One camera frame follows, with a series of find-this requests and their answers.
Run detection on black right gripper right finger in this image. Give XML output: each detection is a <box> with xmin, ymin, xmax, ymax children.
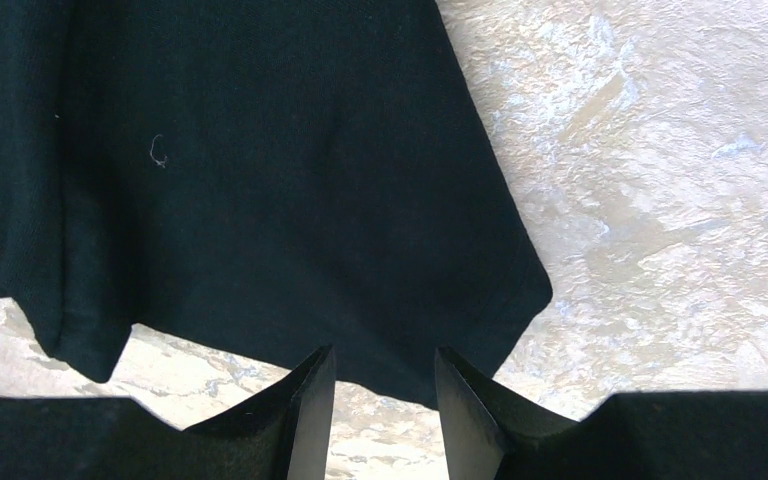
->
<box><xmin>435</xmin><ymin>347</ymin><xmax>768</xmax><ymax>479</ymax></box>

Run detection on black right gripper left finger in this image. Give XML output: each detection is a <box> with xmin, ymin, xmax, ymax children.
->
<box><xmin>0</xmin><ymin>347</ymin><xmax>335</xmax><ymax>479</ymax></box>

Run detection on black floral print t-shirt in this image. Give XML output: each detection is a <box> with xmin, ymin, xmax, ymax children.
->
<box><xmin>0</xmin><ymin>1</ymin><xmax>552</xmax><ymax>407</ymax></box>

